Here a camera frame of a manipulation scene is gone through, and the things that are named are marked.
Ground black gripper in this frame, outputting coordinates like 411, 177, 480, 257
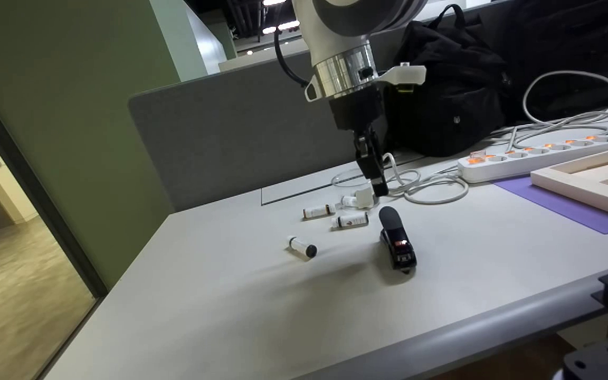
327, 84, 391, 198

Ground black backpack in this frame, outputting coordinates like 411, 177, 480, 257
386, 3, 513, 158

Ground white power strip orange switches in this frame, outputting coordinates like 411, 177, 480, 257
456, 131, 608, 187

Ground wooden tray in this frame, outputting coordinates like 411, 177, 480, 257
530, 143, 608, 224

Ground white plug adapter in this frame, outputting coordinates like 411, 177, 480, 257
338, 187, 377, 211

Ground white marker with black cap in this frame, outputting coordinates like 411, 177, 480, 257
284, 235, 319, 259

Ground black stapler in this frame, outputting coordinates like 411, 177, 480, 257
375, 206, 418, 274

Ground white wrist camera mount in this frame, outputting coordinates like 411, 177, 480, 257
375, 62, 429, 91

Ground thick white cable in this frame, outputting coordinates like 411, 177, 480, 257
506, 68, 608, 151

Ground purple mat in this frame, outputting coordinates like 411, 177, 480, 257
491, 175, 608, 237

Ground small white plastic piece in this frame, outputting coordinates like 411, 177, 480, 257
299, 204, 336, 221
330, 210, 372, 232

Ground large black bag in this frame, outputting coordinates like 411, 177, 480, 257
486, 0, 608, 125

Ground thin white cable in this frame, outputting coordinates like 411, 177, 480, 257
379, 151, 471, 207

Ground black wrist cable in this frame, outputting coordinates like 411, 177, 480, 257
271, 23, 312, 91

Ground grey desk partition panel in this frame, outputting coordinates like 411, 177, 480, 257
127, 48, 362, 214

